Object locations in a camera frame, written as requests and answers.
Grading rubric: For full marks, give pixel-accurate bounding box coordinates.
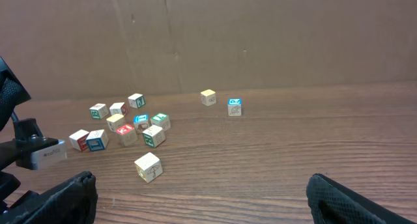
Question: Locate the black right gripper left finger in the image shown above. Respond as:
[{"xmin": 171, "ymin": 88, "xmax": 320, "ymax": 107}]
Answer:
[{"xmin": 1, "ymin": 171, "xmax": 98, "ymax": 224}]

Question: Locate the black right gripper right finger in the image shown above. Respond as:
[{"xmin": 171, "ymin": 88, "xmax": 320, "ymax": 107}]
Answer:
[{"xmin": 306, "ymin": 173, "xmax": 414, "ymax": 224}]

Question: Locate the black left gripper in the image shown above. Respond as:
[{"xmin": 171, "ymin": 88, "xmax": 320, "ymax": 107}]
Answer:
[{"xmin": 0, "ymin": 56, "xmax": 59, "ymax": 205}]

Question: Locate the cream umbrella wooden block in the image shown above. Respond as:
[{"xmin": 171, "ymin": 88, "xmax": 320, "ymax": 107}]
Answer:
[{"xmin": 134, "ymin": 152, "xmax": 163, "ymax": 183}]

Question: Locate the cream block red letter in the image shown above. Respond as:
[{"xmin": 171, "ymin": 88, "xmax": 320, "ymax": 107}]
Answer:
[{"xmin": 69, "ymin": 130, "xmax": 89, "ymax": 152}]

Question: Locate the cream block blue letter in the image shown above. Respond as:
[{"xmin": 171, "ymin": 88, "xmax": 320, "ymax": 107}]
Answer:
[{"xmin": 86, "ymin": 130, "xmax": 109, "ymax": 152}]

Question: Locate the cream block green letter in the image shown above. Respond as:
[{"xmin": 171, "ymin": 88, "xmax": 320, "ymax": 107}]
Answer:
[{"xmin": 89, "ymin": 104, "xmax": 109, "ymax": 119}]

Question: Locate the red top wooden block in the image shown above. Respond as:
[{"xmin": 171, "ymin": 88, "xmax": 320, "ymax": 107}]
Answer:
[{"xmin": 115, "ymin": 124, "xmax": 137, "ymax": 147}]

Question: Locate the yellow top block middle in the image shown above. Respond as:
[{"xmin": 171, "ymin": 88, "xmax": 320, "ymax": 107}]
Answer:
[{"xmin": 106, "ymin": 113, "xmax": 126, "ymax": 132}]

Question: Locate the yellow block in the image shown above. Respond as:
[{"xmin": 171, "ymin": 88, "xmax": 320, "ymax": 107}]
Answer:
[
  {"xmin": 201, "ymin": 89, "xmax": 216, "ymax": 106},
  {"xmin": 106, "ymin": 113, "xmax": 126, "ymax": 132}
]

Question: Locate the plain cream wooden block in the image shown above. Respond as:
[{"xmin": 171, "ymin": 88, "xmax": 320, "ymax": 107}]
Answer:
[{"xmin": 109, "ymin": 102, "xmax": 128, "ymax": 116}]

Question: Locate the brown cardboard backdrop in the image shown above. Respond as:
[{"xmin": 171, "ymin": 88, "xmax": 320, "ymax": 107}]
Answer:
[{"xmin": 1, "ymin": 0, "xmax": 416, "ymax": 100}]

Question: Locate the cream block green side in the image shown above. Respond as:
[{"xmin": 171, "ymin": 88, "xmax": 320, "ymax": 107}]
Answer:
[{"xmin": 142, "ymin": 125, "xmax": 166, "ymax": 148}]

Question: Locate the blue top wooden block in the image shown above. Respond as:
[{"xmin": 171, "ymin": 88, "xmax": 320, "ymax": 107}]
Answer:
[{"xmin": 133, "ymin": 113, "xmax": 151, "ymax": 133}]

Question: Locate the cream block top row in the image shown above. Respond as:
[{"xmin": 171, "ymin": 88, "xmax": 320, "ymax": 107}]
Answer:
[{"xmin": 128, "ymin": 93, "xmax": 146, "ymax": 109}]

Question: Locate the green top wooden block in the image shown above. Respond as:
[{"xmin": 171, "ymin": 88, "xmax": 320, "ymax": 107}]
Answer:
[{"xmin": 151, "ymin": 113, "xmax": 171, "ymax": 131}]

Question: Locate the blue top block far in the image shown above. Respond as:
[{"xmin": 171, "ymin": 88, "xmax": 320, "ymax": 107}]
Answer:
[{"xmin": 227, "ymin": 98, "xmax": 242, "ymax": 117}]

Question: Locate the yellow top block far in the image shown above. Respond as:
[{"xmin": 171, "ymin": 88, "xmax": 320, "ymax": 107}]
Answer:
[{"xmin": 201, "ymin": 89, "xmax": 216, "ymax": 106}]

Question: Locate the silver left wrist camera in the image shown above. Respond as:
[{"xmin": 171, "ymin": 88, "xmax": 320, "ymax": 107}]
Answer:
[{"xmin": 31, "ymin": 139, "xmax": 67, "ymax": 170}]

